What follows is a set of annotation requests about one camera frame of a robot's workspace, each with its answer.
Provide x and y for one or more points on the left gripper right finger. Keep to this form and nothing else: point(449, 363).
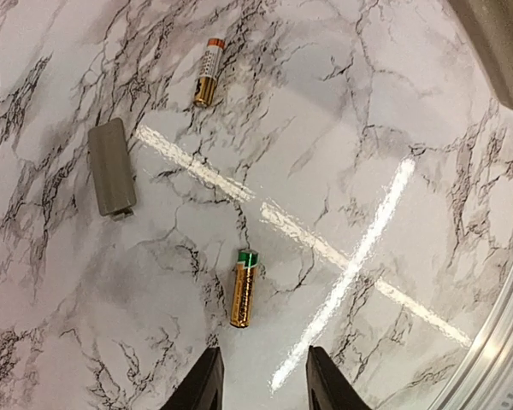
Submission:
point(327, 386)

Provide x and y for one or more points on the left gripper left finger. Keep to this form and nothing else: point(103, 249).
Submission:
point(202, 388)

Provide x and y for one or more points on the grey battery cover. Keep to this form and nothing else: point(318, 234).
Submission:
point(112, 170)

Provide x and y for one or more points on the grey remote control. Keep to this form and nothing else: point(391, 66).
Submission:
point(489, 26)

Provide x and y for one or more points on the front aluminium rail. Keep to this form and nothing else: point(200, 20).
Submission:
point(484, 380)

